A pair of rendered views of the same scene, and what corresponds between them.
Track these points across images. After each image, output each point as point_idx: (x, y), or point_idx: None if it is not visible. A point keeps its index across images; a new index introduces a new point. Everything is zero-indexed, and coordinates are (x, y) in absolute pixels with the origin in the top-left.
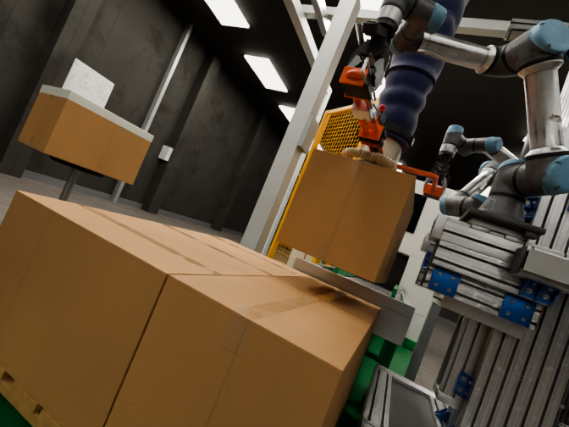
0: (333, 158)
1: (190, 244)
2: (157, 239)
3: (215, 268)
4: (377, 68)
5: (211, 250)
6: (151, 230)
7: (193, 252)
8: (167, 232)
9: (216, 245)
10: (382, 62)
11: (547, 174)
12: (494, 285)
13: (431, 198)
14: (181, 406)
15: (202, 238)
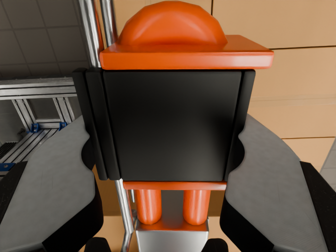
0: (217, 206)
1: (288, 57)
2: (301, 0)
3: (225, 4)
4: (73, 165)
5: (272, 81)
6: (327, 28)
7: (266, 28)
8: (323, 59)
9: (287, 122)
10: (21, 210)
11: None
12: (6, 171)
13: None
14: None
15: (307, 124)
